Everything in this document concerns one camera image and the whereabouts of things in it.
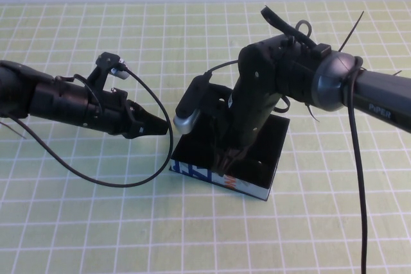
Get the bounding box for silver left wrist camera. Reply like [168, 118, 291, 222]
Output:
[88, 51, 130, 94]

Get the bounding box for black right camera cable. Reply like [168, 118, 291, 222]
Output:
[205, 6, 370, 274]

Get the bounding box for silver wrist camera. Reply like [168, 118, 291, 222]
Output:
[88, 51, 130, 94]
[172, 74, 234, 136]

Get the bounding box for green white checked tablecloth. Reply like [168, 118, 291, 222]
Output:
[0, 1, 411, 274]

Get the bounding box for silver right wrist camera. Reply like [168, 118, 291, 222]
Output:
[172, 74, 234, 136]

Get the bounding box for black zip tie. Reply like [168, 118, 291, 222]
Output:
[304, 102, 322, 124]
[339, 10, 366, 54]
[0, 119, 27, 141]

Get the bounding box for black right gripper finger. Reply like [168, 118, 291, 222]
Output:
[214, 146, 239, 173]
[222, 144, 250, 176]

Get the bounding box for black glasses case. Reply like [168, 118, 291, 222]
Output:
[169, 82, 292, 202]

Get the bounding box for black camera cable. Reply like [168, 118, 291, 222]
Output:
[205, 6, 370, 274]
[12, 67, 176, 189]

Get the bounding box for black left camera cable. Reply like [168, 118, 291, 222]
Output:
[12, 67, 176, 189]

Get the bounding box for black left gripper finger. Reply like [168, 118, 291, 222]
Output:
[142, 122, 168, 138]
[137, 105, 169, 130]

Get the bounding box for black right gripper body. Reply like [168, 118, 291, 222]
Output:
[229, 37, 286, 152]

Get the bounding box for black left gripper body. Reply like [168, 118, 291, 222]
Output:
[91, 89, 144, 141]

